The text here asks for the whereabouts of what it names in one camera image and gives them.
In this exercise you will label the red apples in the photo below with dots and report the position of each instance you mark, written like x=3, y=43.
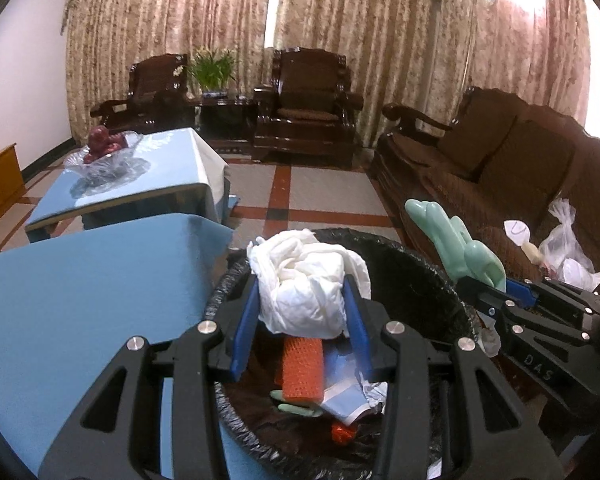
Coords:
x=100, y=142

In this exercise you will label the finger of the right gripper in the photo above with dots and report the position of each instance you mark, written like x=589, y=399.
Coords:
x=484, y=298
x=527, y=294

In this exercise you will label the dark wooden sofa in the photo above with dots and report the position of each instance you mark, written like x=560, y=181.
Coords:
x=500, y=159

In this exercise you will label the green rubber glove white cuff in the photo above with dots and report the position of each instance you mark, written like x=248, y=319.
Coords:
x=305, y=409

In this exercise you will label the beige patterned curtains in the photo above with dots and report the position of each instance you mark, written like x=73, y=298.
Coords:
x=422, y=53

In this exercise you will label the blue far tablecloth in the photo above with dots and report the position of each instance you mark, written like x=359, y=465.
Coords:
x=172, y=171

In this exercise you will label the black lined trash bin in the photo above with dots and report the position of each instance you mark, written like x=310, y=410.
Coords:
x=413, y=291

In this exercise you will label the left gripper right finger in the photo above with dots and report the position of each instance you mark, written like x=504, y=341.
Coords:
x=487, y=432

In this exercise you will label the dark side table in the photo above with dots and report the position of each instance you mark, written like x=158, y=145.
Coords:
x=227, y=124

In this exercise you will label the blue tablecloth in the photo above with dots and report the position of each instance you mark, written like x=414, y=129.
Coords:
x=172, y=171
x=69, y=304

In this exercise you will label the glass fruit bowl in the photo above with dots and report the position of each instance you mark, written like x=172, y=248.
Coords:
x=109, y=167

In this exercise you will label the blue near tablecloth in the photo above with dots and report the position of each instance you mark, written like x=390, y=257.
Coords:
x=69, y=304

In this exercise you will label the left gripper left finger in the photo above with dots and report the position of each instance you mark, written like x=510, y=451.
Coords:
x=114, y=431

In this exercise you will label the green potted plant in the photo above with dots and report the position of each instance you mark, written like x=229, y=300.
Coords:
x=212, y=69

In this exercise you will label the dark wooden left armchair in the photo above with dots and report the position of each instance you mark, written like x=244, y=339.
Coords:
x=156, y=97

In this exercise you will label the dark wooden right armchair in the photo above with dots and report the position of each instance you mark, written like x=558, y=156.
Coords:
x=308, y=108

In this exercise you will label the dark wooden armchair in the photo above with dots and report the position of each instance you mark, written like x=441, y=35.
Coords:
x=308, y=108
x=156, y=97

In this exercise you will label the orange foam fruit net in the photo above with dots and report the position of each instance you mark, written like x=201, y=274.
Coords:
x=303, y=370

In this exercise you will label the white plastic bags on sofa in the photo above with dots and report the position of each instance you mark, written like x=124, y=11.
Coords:
x=560, y=255

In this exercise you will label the white blue tissue box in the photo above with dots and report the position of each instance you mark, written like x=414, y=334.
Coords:
x=348, y=396

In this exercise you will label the red plastic bag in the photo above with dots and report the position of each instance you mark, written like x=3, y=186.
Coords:
x=343, y=434

